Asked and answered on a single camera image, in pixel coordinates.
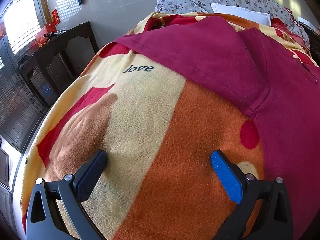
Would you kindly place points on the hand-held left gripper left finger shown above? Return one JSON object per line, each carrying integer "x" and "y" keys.
{"x": 91, "y": 173}

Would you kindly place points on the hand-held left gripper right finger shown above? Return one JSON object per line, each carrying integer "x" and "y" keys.
{"x": 226, "y": 173}

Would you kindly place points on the maroon garment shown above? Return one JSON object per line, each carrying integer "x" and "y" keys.
{"x": 225, "y": 62}

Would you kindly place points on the printed fleece blanket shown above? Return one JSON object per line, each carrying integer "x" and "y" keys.
{"x": 140, "y": 130}

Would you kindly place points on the dark wooden cabinet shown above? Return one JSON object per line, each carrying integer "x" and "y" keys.
{"x": 53, "y": 60}

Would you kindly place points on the red gift box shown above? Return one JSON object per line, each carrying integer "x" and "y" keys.
{"x": 46, "y": 35}

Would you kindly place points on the white pillow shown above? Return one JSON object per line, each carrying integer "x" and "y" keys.
{"x": 242, "y": 13}

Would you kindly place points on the red lace pillow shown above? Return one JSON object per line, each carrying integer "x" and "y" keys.
{"x": 283, "y": 22}

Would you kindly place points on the dark wooden headboard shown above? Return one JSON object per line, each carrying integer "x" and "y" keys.
{"x": 311, "y": 33}

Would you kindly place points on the window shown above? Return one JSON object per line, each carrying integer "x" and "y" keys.
{"x": 21, "y": 22}

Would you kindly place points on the red wall decoration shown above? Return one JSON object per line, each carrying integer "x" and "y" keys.
{"x": 55, "y": 17}

